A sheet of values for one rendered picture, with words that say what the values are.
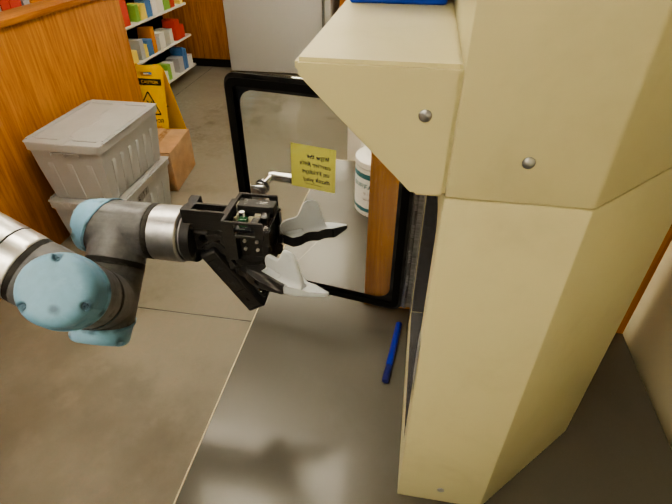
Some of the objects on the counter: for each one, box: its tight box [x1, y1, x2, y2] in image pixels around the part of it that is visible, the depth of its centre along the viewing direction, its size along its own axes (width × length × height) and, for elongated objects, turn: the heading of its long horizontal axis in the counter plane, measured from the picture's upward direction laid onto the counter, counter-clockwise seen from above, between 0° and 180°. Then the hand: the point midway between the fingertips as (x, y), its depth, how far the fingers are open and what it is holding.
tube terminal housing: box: [397, 0, 672, 504], centre depth 53 cm, size 25×32×77 cm
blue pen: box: [382, 322, 402, 383], centre depth 85 cm, size 1×14×1 cm, turn 164°
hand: (339, 262), depth 61 cm, fingers open, 14 cm apart
